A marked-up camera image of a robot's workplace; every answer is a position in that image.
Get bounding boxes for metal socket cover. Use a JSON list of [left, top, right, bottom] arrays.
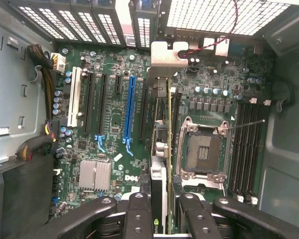
[[181, 178, 227, 197]]

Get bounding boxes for silver chipset heatsink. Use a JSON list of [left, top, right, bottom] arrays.
[[79, 160, 112, 192]]

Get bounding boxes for CPU socket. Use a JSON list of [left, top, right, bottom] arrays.
[[176, 116, 234, 195]]

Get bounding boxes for black RAM slot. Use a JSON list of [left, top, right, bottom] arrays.
[[228, 101, 245, 200], [248, 99, 272, 205], [241, 101, 259, 204], [235, 101, 252, 201]]

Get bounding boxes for long black expansion slot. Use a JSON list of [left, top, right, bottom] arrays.
[[171, 86, 183, 151], [83, 72, 95, 135], [97, 73, 108, 136], [139, 78, 150, 141]]

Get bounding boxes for thin metal locking lever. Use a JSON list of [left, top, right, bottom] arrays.
[[229, 119, 266, 130]]

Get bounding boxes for green Dell motherboard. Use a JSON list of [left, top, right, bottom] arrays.
[[48, 43, 275, 220]]

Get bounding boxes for blue expansion slot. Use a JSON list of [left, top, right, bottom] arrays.
[[123, 76, 138, 157]]

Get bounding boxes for open black PC case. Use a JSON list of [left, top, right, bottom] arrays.
[[0, 0, 299, 239]]

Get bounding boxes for black plastic shroud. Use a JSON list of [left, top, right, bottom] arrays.
[[0, 154, 58, 239]]

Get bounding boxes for short black expansion slot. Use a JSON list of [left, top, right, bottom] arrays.
[[114, 74, 123, 94]]

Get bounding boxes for white PCI slot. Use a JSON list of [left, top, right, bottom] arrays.
[[67, 66, 82, 127]]

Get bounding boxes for grey power supply unit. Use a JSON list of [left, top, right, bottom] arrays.
[[0, 14, 55, 172]]

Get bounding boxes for white power connector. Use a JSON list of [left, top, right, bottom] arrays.
[[49, 52, 67, 73]]

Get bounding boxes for black sleeved power cable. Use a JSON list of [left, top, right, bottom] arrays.
[[26, 44, 55, 120], [14, 119, 61, 162]]

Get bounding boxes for red black twisted wire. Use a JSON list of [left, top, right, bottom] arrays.
[[181, 0, 240, 59]]

